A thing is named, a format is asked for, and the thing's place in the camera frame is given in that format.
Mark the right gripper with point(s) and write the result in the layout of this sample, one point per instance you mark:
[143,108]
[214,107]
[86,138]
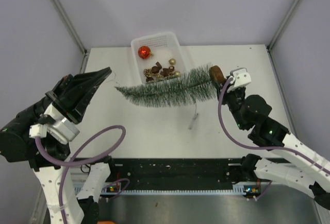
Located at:
[235,90]

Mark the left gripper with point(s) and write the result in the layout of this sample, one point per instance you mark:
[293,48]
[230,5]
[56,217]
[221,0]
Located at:
[86,82]

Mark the small green christmas tree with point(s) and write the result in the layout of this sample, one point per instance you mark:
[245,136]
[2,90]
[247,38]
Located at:
[190,88]

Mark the brown and gold ornament garland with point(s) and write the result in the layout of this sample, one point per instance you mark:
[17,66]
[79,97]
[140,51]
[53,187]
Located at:
[159,73]

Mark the white plastic basket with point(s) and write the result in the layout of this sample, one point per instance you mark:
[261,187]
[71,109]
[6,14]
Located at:
[164,46]

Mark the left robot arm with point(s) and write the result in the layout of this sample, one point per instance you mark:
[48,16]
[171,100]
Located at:
[50,161]

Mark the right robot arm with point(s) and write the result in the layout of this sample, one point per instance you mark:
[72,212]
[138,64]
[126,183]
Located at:
[251,113]

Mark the gold bauble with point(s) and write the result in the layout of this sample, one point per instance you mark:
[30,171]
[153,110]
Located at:
[172,61]

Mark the red glitter bauble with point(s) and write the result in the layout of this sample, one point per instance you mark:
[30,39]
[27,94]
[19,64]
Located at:
[145,52]

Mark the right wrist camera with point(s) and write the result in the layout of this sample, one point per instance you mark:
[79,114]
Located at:
[239,78]

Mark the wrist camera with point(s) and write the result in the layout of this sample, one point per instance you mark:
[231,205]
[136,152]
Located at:
[239,78]
[63,130]

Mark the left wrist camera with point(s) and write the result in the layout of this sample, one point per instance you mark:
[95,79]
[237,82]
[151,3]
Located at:
[63,130]

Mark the left aluminium corner post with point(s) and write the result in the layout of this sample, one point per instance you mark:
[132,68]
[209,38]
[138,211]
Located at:
[68,25]

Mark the aluminium corner post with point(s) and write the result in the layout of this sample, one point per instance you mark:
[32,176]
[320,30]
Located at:
[68,25]
[284,24]

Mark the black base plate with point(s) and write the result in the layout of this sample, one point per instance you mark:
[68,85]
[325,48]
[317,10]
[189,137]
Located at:
[179,174]

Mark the white cable duct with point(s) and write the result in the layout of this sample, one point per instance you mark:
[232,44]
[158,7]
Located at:
[236,190]

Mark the right aluminium corner post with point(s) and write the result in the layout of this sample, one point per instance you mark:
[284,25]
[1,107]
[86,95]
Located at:
[284,24]

